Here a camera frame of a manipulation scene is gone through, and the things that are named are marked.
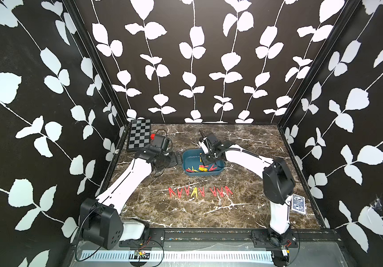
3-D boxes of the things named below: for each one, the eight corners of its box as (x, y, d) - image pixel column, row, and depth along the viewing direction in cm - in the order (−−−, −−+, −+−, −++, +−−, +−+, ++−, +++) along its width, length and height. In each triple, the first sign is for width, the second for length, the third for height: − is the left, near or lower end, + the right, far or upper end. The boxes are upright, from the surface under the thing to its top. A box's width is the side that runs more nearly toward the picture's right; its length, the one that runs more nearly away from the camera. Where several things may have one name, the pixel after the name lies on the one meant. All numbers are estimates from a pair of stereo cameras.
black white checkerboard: (129, 149, 108) (127, 146, 105) (131, 123, 124) (130, 119, 121) (150, 146, 110) (149, 143, 107) (150, 120, 125) (149, 117, 123)
